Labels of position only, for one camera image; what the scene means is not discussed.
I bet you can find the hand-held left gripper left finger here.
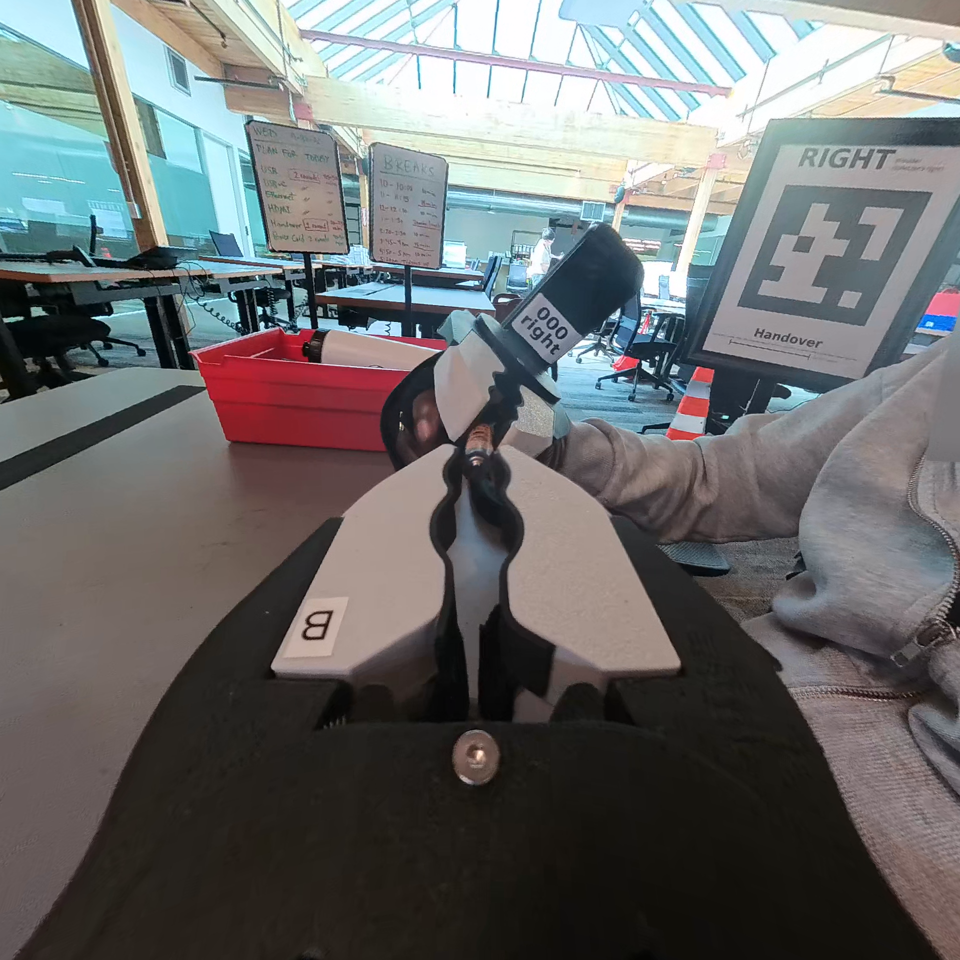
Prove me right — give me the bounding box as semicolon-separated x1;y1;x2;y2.
271;444;462;706

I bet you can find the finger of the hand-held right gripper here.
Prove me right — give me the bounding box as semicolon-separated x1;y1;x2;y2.
498;386;561;459
433;346;502;445

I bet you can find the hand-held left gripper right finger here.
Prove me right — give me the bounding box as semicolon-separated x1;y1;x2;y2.
496;444;682;710

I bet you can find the copper black battery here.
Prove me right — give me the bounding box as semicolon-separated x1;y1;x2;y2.
463;422;498;483

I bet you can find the red plastic bin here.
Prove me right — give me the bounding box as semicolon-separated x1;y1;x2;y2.
189;327;449;453

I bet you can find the person's right forearm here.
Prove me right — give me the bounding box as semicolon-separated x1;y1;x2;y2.
558;375;826;545

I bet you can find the person's right hand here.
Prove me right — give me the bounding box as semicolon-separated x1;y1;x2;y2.
405;405;445;462

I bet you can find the black office chair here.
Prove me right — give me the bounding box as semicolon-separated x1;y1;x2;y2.
596;296;681;404

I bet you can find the white bottle black cap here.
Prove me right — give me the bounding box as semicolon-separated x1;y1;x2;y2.
302;328;445;371

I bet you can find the black perforated armrest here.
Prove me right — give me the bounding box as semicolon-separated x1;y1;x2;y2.
660;541;732;577

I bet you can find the orange traffic cone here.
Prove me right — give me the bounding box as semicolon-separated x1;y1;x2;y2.
666;366;716;442

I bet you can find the handwritten whiteboard on stand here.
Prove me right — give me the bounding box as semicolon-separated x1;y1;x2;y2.
245;118;352;333
367;142;450;336

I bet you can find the framed marker sign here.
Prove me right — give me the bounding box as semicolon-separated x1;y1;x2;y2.
686;117;960;385

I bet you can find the person's grey hooded jacket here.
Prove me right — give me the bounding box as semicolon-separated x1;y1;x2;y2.
742;330;960;960

